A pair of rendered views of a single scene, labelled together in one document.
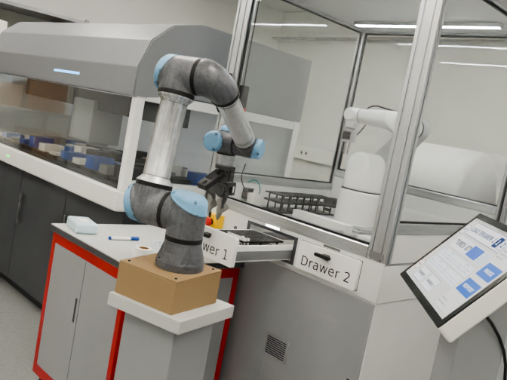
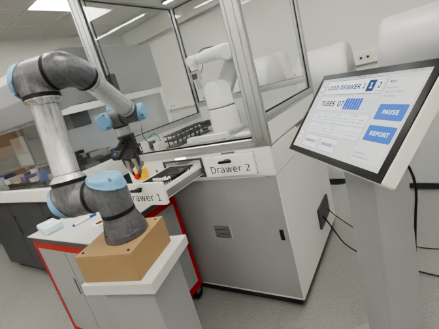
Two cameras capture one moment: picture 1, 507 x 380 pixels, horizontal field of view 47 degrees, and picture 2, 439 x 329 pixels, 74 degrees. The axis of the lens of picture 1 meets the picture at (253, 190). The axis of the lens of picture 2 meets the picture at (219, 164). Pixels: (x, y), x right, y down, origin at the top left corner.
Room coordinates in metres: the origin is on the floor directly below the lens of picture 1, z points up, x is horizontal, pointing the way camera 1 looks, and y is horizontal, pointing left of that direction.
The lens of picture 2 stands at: (0.76, -0.02, 1.27)
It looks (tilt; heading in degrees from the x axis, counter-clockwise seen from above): 15 degrees down; 350
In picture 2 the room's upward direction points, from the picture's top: 16 degrees counter-clockwise
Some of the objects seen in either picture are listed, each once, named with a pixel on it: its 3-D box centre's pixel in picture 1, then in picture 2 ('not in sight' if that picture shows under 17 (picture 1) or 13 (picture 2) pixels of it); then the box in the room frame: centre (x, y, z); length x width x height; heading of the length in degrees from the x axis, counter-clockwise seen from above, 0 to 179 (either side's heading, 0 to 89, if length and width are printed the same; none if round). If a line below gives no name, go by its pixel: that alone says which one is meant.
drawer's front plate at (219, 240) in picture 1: (209, 242); (143, 194); (2.17, 0.12, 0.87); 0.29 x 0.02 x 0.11; 45
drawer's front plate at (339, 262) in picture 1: (327, 264); (229, 165); (2.17, -0.32, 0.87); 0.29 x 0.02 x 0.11; 45
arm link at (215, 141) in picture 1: (221, 142); (111, 119); (2.18, 0.15, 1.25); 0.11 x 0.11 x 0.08; 69
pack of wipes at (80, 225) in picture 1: (82, 225); (49, 226); (2.46, 0.69, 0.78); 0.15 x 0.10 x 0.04; 33
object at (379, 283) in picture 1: (345, 243); (228, 143); (2.71, -0.47, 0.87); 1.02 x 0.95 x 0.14; 45
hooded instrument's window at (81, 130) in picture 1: (127, 132); (60, 144); (3.84, 0.88, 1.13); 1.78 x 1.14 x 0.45; 45
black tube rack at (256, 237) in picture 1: (247, 243); (170, 178); (2.31, -0.02, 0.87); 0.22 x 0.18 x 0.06; 135
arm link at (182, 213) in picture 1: (185, 213); (108, 191); (1.77, 0.19, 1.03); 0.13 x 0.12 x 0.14; 69
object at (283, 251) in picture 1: (248, 244); (171, 178); (2.32, -0.02, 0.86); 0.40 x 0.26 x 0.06; 135
